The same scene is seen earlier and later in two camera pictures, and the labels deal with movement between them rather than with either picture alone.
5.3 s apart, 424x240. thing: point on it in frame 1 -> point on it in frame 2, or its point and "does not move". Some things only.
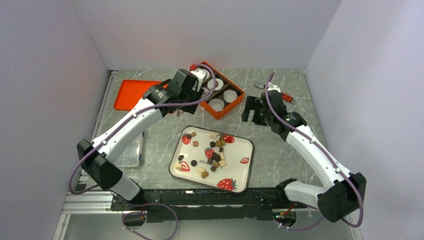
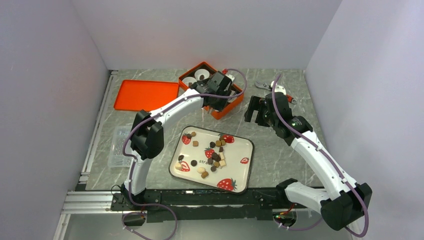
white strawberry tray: [208, 157] does not move
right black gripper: [252, 103] does not move
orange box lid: [131, 91] does not move
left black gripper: [190, 108] -> [220, 106]
